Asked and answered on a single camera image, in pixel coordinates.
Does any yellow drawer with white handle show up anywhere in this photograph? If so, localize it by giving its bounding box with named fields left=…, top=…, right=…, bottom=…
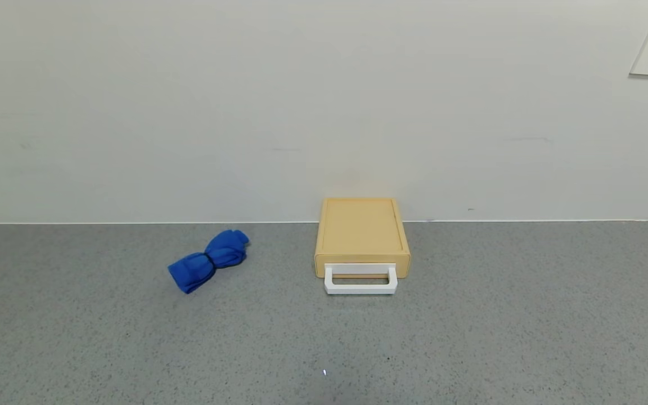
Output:
left=316, top=256, right=411, bottom=295

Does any yellow drawer cabinet housing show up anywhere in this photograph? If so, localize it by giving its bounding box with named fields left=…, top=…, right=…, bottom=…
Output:
left=314, top=197, right=411, bottom=278

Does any blue rolled cloth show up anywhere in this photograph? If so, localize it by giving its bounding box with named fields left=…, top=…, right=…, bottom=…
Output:
left=168, top=229, right=250, bottom=294

